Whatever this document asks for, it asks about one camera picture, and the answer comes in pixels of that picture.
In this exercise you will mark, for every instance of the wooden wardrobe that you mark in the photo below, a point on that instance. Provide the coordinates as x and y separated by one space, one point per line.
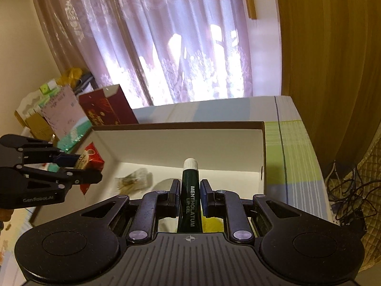
327 65

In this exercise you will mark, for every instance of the brown cardboard box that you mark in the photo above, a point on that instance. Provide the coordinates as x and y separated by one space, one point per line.
35 125

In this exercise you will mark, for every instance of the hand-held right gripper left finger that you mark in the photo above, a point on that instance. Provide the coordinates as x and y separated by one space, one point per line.
175 193

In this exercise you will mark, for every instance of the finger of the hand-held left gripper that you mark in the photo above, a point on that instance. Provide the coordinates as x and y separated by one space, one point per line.
67 160
86 178

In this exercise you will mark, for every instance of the cotton swab pack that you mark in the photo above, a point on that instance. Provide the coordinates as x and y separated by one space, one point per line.
134 180

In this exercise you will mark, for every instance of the dark green lip gel tube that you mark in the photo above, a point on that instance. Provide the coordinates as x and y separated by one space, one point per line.
190 196

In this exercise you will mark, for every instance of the pink lace curtain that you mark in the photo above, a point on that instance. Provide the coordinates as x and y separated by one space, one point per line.
148 35

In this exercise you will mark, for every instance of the red snack packet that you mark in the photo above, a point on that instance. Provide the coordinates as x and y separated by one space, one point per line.
95 161

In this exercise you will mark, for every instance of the black bag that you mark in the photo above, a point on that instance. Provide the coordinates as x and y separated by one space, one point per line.
84 82

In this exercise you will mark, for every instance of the yellow snack packet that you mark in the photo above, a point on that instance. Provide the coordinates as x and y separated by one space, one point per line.
212 225

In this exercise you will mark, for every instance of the yellow plastic bag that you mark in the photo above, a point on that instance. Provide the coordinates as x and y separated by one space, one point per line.
70 76

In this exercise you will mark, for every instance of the green tissue packs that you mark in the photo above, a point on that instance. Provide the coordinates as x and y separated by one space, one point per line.
47 88

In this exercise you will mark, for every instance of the pink and white cardboard box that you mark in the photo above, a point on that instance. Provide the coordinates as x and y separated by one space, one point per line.
59 110

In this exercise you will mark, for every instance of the green foil packet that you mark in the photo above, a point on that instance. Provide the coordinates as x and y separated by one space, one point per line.
74 137

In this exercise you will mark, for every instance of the brown storage box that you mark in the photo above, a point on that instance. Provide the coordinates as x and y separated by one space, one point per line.
178 143

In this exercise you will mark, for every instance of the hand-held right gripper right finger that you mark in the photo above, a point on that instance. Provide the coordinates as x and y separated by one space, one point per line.
205 196

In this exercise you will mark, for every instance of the cream printed sheet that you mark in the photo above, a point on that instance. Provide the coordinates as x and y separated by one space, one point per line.
9 244

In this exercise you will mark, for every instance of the red gift box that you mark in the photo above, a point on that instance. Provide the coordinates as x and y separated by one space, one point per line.
110 110

